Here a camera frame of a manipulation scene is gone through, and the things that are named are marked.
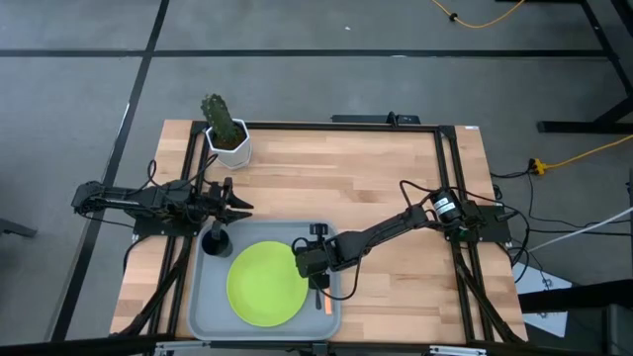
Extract gray plastic tray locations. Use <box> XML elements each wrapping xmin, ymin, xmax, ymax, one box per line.
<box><xmin>186</xmin><ymin>219</ymin><xmax>343</xmax><ymax>342</ymax></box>

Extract white cable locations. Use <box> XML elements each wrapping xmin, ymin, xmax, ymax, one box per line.
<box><xmin>527</xmin><ymin>206</ymin><xmax>633</xmax><ymax>254</ymax></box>

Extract green cactus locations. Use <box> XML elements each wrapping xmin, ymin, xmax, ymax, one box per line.
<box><xmin>200</xmin><ymin>93</ymin><xmax>239</xmax><ymax>144</ymax></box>

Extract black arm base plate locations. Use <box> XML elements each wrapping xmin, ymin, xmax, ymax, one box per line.
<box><xmin>444</xmin><ymin>202</ymin><xmax>513</xmax><ymax>243</ymax></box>
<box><xmin>132</xmin><ymin>217</ymin><xmax>204</xmax><ymax>238</ymax></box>

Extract yellow cable with plug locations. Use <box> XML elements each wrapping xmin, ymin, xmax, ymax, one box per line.
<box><xmin>529</xmin><ymin>133</ymin><xmax>633</xmax><ymax>177</ymax></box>

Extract white hexagonal plant pot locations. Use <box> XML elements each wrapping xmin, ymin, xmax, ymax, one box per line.
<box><xmin>204</xmin><ymin>117</ymin><xmax>253</xmax><ymax>171</ymax></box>

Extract lime green plate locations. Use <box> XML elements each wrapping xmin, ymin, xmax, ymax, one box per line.
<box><xmin>226</xmin><ymin>239</ymin><xmax>311</xmax><ymax>328</ymax></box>

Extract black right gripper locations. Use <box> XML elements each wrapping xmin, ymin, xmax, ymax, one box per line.
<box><xmin>294</xmin><ymin>235</ymin><xmax>343</xmax><ymax>292</ymax></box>

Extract black table leg frame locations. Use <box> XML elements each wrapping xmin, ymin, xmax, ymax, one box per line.
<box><xmin>536</xmin><ymin>0</ymin><xmax>633</xmax><ymax>135</ymax></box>

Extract black aluminium table frame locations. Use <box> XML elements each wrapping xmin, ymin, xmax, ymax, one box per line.
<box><xmin>111</xmin><ymin>120</ymin><xmax>528</xmax><ymax>347</ymax></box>

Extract black cup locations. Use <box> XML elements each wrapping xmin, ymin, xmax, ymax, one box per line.
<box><xmin>200</xmin><ymin>226</ymin><xmax>234</xmax><ymax>259</ymax></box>

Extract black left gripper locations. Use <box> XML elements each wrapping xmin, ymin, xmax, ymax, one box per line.
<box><xmin>196</xmin><ymin>176</ymin><xmax>255</xmax><ymax>224</ymax></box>

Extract grey object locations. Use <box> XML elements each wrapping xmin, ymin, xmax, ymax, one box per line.
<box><xmin>0</xmin><ymin>217</ymin><xmax>39</xmax><ymax>239</ymax></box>

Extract black box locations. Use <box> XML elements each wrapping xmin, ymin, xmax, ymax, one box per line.
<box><xmin>517</xmin><ymin>279</ymin><xmax>633</xmax><ymax>356</ymax></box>

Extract white paper sheet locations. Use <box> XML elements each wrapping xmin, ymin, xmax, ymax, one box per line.
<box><xmin>512</xmin><ymin>261</ymin><xmax>574</xmax><ymax>338</ymax></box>

